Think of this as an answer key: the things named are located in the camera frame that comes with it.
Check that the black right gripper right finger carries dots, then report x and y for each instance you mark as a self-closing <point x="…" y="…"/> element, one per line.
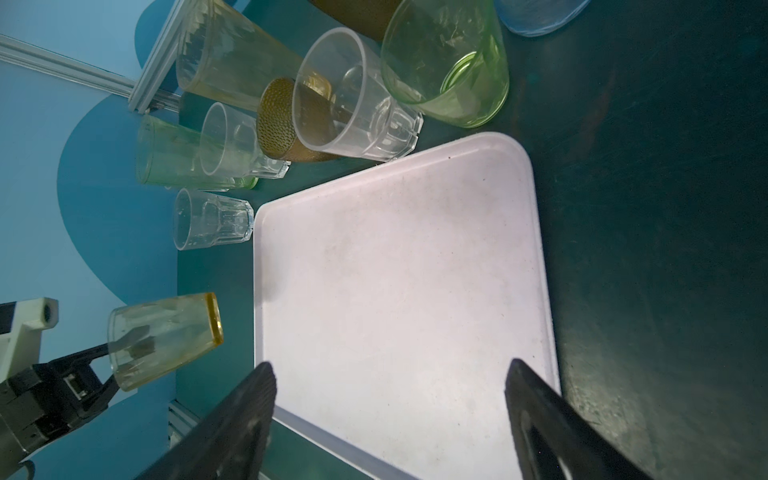
<point x="551" y="440"/>

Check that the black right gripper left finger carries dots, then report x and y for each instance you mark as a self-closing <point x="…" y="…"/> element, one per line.
<point x="230" y="442"/>

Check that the pink plastic tray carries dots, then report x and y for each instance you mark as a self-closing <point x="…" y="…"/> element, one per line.
<point x="391" y="303"/>

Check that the aluminium back frame rail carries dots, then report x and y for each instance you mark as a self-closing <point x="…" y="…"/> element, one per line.
<point x="160" y="60"/>

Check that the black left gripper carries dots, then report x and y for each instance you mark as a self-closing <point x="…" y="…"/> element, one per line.
<point x="47" y="401"/>

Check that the clear faceted glass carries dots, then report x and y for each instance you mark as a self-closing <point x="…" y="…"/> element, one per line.
<point x="341" y="106"/>
<point x="230" y="147"/>
<point x="203" y="220"/>

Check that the aluminium left frame post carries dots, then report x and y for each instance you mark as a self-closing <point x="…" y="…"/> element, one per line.
<point x="16" y="52"/>

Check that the frosted blue tall tumbler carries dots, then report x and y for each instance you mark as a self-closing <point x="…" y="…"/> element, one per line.
<point x="533" y="18"/>

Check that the tall amber tumbler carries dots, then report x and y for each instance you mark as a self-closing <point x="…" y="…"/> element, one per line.
<point x="225" y="57"/>

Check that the tall green tumbler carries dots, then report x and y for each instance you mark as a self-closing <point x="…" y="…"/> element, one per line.
<point x="168" y="155"/>

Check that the short brown textured cup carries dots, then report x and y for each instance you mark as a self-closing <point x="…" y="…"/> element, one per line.
<point x="276" y="135"/>

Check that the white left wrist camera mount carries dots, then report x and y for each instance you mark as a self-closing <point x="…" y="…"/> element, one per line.
<point x="22" y="324"/>

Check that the dark brown textured tall cup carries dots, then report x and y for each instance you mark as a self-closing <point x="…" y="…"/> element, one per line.
<point x="367" y="17"/>

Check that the short green glass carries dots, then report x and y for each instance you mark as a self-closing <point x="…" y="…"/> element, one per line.
<point x="447" y="60"/>

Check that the short yellow amber glass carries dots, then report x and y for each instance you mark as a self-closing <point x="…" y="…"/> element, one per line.
<point x="162" y="339"/>

